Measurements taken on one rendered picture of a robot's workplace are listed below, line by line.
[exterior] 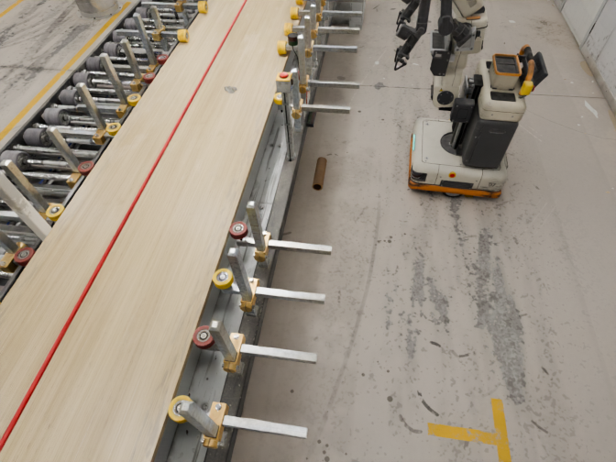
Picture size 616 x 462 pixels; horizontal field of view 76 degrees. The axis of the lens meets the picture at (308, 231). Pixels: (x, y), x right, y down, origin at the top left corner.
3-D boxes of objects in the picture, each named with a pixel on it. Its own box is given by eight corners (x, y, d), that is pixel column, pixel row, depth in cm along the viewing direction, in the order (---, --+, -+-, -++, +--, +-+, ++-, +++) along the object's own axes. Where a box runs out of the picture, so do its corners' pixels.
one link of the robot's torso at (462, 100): (465, 105, 279) (475, 72, 259) (467, 130, 262) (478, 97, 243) (426, 102, 283) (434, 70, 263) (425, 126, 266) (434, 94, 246)
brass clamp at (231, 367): (247, 339, 154) (245, 334, 150) (238, 374, 146) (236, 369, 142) (232, 337, 154) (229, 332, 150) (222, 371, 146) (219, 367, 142)
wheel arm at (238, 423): (307, 429, 134) (307, 426, 131) (306, 440, 132) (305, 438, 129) (186, 411, 139) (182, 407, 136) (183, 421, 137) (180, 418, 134)
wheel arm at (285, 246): (331, 250, 179) (332, 245, 176) (331, 256, 177) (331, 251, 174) (239, 241, 184) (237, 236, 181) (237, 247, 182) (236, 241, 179)
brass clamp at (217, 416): (231, 407, 140) (228, 403, 136) (220, 449, 131) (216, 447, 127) (214, 404, 140) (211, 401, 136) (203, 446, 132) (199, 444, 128)
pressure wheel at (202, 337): (200, 358, 149) (192, 347, 140) (199, 339, 154) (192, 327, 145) (221, 354, 150) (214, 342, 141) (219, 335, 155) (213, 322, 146)
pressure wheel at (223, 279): (215, 296, 165) (209, 282, 156) (222, 280, 170) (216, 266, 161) (233, 300, 164) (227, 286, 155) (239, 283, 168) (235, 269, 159)
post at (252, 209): (269, 266, 191) (256, 200, 153) (269, 272, 189) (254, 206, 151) (262, 266, 191) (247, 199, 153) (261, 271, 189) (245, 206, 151)
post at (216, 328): (246, 369, 162) (221, 320, 124) (243, 379, 159) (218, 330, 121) (237, 368, 162) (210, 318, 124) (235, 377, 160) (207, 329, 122)
